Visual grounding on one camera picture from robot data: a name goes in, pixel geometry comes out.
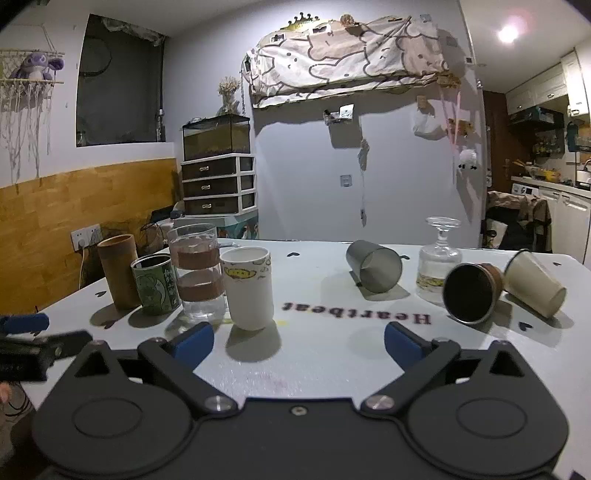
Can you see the gold crown decoration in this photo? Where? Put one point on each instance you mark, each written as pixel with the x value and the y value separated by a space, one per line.
pixel 302 22

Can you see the white plastic bag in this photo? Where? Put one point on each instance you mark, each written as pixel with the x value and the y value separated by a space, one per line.
pixel 428 124

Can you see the chair with draped clothes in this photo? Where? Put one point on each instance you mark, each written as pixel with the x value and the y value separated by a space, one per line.
pixel 517 221

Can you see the dark kitchen shelf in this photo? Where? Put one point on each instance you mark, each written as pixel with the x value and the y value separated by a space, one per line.
pixel 540 127

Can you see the green printed tin cup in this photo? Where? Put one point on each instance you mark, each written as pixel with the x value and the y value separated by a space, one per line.
pixel 156 288

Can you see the cream paper cup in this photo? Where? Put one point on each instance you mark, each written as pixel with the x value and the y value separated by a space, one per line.
pixel 535 284

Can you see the clear glass goblet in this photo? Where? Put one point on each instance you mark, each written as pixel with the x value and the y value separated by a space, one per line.
pixel 438 267

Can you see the black cup with brown sleeve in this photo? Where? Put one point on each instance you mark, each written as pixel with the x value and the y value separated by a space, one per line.
pixel 468 293

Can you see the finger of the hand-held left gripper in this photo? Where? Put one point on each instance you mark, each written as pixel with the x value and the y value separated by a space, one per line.
pixel 25 323
pixel 69 344

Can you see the brown bamboo cup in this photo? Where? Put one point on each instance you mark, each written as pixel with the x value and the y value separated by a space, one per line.
pixel 117 272

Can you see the white wall socket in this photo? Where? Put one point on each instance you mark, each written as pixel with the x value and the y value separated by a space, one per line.
pixel 87 237

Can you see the macrame hanging shelf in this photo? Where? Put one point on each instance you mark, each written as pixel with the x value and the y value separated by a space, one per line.
pixel 21 99

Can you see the glass fish tank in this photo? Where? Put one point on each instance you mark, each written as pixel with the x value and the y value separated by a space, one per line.
pixel 216 136

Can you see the printed cloth cover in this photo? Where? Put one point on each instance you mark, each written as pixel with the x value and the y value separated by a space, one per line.
pixel 344 57

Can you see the dark window curtain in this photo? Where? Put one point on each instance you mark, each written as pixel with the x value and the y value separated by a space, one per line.
pixel 120 83

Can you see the white drawer unit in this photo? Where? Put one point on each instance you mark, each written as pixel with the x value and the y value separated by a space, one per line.
pixel 217 187

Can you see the dried flower bouquet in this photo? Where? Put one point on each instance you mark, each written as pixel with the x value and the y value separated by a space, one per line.
pixel 228 92

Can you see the white hanging plush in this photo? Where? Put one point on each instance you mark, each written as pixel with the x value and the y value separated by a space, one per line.
pixel 467 159

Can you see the white printed ceramic cup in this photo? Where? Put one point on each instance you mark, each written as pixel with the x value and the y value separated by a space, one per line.
pixel 249 295

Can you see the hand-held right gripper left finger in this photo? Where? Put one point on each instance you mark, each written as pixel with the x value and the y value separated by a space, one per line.
pixel 194 342

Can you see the grey translucent plastic cup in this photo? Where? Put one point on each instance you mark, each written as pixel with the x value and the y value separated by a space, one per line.
pixel 376 267

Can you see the glass cup with brown bands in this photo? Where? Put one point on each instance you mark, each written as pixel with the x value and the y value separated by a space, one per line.
pixel 198 277

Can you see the white kitchen wall cabinets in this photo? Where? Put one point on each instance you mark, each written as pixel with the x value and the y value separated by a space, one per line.
pixel 547 85

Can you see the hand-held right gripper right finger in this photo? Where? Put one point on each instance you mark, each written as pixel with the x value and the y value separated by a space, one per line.
pixel 402 344

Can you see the ceiling light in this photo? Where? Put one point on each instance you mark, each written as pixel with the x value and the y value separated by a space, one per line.
pixel 508 31

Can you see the purple plush toy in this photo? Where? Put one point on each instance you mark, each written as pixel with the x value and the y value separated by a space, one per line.
pixel 34 64

